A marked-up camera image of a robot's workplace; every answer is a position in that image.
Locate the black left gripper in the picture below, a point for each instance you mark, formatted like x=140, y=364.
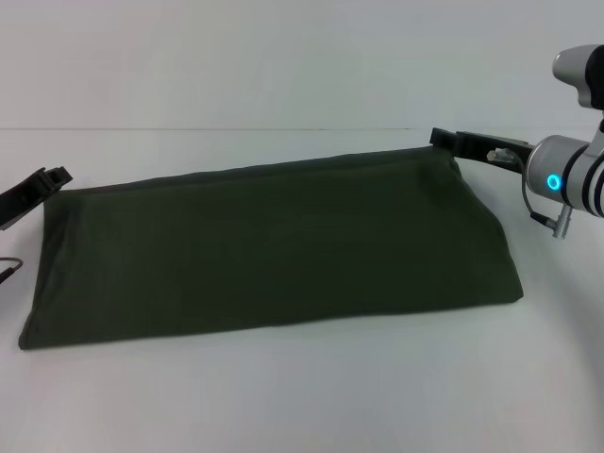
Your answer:
x=21, y=198

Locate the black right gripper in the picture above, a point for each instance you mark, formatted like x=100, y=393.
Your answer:
x=491, y=148

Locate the dark green shirt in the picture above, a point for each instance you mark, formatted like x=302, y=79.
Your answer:
x=264, y=245

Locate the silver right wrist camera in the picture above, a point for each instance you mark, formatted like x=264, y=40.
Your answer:
x=582, y=71

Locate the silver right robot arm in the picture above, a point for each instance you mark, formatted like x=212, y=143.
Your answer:
x=571, y=174

